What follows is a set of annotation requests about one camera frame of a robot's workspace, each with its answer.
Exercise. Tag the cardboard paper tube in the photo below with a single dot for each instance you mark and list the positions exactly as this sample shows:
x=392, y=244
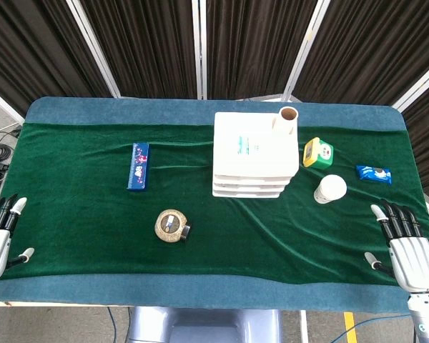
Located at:
x=284, y=123

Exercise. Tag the white paper cup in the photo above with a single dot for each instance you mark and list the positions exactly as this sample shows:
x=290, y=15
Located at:
x=330, y=188

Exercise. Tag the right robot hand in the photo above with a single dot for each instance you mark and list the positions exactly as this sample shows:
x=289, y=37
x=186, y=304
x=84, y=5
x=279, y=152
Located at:
x=413, y=261

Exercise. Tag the long blue printed box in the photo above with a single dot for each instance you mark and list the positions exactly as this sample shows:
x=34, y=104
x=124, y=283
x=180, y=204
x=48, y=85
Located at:
x=139, y=168

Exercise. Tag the stack of white boxes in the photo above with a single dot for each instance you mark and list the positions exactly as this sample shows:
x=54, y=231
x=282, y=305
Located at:
x=254, y=143

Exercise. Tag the green yellow wipes box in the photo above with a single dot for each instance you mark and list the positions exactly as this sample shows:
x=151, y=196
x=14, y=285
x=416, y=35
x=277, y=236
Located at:
x=320, y=155

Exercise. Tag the blue cookie packet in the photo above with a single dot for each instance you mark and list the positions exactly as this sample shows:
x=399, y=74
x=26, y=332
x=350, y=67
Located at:
x=372, y=174

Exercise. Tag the green velvet cloth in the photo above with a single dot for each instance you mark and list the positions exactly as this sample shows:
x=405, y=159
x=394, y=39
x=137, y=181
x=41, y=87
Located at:
x=93, y=214

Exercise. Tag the grey robot torso base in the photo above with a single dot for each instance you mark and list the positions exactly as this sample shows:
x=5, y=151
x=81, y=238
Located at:
x=200, y=325

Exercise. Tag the blue table cover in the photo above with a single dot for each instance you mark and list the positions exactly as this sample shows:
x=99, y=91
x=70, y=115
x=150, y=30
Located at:
x=128, y=293

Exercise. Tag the white table leg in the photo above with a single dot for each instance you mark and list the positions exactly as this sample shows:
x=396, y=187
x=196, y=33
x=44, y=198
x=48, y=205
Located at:
x=304, y=327

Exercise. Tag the round grain jar black lid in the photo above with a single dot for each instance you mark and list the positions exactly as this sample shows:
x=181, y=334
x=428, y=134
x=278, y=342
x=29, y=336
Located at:
x=168, y=225

